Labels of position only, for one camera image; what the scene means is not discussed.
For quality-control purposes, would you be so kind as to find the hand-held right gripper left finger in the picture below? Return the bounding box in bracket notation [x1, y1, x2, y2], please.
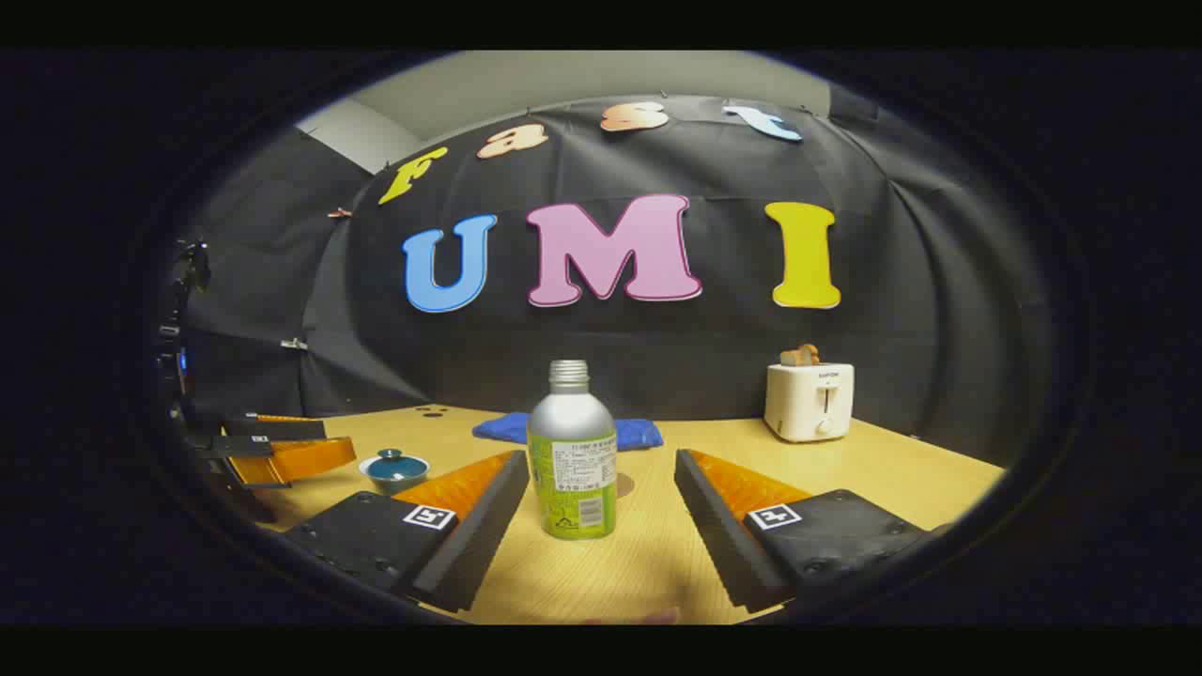
[286, 449, 532, 613]

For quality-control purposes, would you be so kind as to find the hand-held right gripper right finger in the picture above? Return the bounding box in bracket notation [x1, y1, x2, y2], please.
[673, 448, 940, 613]

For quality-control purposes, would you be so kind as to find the silver green water bottle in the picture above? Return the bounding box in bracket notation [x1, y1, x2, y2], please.
[527, 360, 619, 541]

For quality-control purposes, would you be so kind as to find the blue towel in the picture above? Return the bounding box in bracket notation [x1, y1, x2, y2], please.
[471, 411, 664, 453]

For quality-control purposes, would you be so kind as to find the white toaster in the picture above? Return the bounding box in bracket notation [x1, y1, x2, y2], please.
[763, 361, 855, 443]

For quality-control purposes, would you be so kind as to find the black backdrop cloth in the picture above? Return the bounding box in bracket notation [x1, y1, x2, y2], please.
[178, 94, 1053, 466]

